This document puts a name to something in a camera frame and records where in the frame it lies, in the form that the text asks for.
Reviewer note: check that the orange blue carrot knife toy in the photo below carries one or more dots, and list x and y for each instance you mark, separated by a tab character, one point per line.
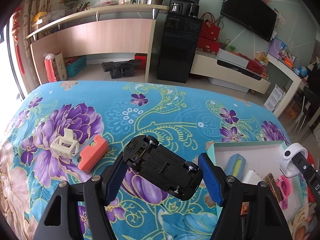
235	166

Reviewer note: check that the floral blue tablecloth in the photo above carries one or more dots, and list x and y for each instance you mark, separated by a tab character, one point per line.
186	120

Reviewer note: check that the black wall television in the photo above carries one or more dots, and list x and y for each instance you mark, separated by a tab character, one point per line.
254	15

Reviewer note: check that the black water dispenser cabinet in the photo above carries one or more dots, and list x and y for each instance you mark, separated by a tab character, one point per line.
179	41

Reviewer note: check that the pink kids watch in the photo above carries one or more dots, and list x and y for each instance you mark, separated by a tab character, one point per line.
285	187

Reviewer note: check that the salmon grey folding knife toy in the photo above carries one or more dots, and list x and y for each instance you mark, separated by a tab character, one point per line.
91	153

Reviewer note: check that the red gift box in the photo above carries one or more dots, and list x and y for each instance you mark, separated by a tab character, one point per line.
208	46

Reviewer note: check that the wooden curved desk shelf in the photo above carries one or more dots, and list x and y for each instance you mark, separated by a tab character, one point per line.
124	35

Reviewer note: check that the cream tv stand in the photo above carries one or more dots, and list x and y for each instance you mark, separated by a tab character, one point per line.
211	66

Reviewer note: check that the red paper gift bag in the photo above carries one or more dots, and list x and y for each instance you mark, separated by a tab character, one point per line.
51	67

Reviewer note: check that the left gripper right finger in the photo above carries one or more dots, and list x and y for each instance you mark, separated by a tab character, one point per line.
248	211

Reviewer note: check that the red hanging knot ornament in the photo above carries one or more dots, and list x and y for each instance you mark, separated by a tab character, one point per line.
15	33

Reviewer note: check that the white smart watch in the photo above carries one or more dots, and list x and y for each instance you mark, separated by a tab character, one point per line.
289	159

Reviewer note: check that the yellow flower vase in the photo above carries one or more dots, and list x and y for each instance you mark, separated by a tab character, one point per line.
71	0

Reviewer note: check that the white flat box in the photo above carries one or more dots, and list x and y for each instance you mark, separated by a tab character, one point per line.
232	58

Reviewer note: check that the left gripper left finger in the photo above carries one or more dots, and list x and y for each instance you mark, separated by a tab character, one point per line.
61	219

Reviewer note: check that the white usb charger cube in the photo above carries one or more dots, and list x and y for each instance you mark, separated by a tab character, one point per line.
250	177

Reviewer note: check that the black toy car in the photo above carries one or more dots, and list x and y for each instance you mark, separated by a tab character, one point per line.
155	172

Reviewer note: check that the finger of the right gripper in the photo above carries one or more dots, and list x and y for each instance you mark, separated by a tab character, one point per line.
303	165

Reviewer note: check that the red handbag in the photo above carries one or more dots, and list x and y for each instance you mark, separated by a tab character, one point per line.
209	29

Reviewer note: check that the white side desk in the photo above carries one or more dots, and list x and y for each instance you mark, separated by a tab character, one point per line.
285	78

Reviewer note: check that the teal white box lid tray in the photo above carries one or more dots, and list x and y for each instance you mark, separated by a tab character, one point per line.
263	158

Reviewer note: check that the black gold patterned lighter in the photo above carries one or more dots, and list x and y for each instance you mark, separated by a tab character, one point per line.
270	181

